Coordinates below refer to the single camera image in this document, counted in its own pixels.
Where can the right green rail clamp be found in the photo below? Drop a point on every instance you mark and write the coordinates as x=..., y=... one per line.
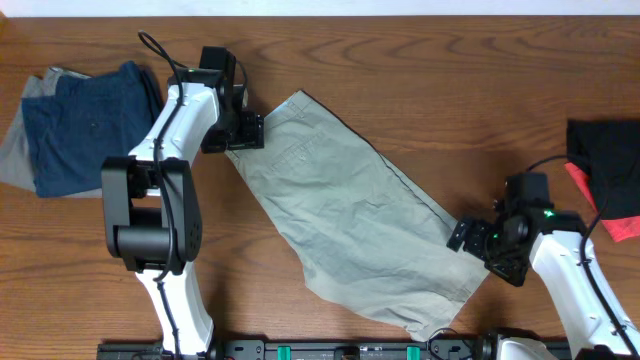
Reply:
x=413, y=353

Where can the black folded garment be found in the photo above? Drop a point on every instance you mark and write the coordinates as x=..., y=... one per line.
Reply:
x=607, y=151

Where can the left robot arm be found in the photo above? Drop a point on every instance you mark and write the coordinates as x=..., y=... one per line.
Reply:
x=152, y=216

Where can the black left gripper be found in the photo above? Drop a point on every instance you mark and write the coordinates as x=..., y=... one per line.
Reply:
x=252, y=135

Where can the green rail clamp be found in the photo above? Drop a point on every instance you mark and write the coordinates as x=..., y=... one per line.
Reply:
x=413, y=353
x=284, y=353

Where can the red orange folded garment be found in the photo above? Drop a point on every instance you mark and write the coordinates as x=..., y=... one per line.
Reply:
x=620, y=228

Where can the grey folded garment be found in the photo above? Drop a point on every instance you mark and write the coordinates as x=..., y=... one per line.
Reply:
x=17, y=169

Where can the black mounting rail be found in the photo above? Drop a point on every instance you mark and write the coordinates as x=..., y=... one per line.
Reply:
x=260, y=350

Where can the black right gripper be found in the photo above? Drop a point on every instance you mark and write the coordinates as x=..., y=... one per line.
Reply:
x=473, y=242

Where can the navy blue folded shorts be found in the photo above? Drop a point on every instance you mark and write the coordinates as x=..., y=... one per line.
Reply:
x=71, y=132

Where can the left green rail clamp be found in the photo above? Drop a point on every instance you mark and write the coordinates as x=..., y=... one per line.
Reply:
x=284, y=353

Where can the khaki shorts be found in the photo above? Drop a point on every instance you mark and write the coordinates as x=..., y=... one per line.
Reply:
x=368, y=238

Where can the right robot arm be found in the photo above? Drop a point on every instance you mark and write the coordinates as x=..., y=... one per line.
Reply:
x=530, y=234

